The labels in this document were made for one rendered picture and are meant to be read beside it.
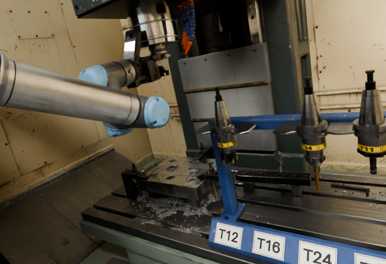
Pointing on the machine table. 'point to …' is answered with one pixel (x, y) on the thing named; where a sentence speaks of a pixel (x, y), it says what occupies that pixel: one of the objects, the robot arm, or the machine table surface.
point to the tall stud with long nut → (278, 160)
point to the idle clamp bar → (273, 177)
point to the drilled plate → (179, 190)
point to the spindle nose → (154, 24)
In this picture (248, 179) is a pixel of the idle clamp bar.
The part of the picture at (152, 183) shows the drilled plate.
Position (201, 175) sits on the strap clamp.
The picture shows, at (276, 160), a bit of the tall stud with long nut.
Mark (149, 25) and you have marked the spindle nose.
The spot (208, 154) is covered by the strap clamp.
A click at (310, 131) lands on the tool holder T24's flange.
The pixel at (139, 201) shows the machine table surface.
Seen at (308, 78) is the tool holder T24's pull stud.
